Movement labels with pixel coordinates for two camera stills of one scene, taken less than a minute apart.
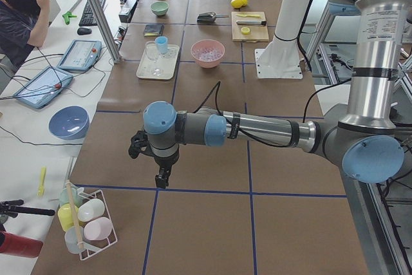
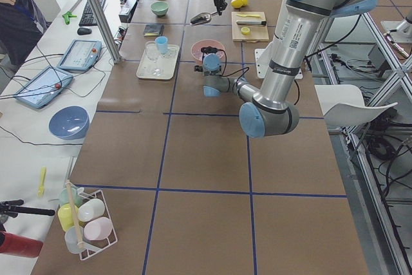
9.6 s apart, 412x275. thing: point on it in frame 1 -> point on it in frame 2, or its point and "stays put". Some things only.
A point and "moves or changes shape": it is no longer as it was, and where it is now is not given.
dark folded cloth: (153, 30) stays put
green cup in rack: (76, 196) stays put
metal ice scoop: (210, 17) moves or changes shape
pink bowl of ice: (207, 53) stays put
